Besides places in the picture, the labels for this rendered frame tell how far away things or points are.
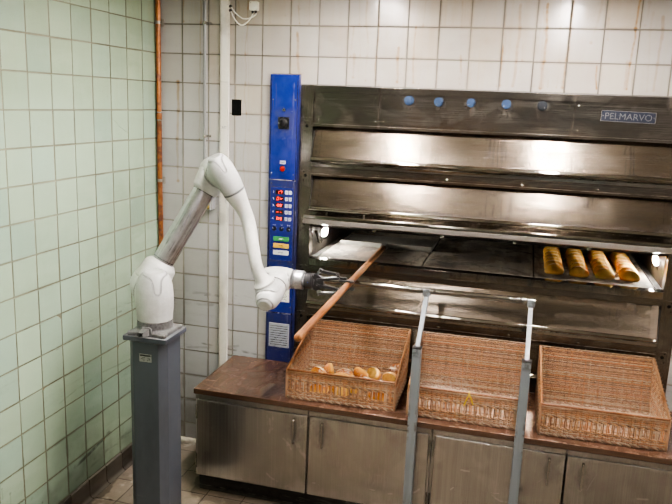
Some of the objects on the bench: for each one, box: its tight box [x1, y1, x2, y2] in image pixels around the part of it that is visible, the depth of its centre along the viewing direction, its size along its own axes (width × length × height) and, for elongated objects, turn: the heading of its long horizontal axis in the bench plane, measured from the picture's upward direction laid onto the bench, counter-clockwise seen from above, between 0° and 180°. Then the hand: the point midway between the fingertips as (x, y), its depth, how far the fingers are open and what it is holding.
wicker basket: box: [285, 319, 412, 412], centre depth 368 cm, size 49×56×28 cm
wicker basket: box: [406, 331, 530, 430], centre depth 354 cm, size 49×56×28 cm
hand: (347, 284), depth 331 cm, fingers closed on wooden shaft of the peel, 3 cm apart
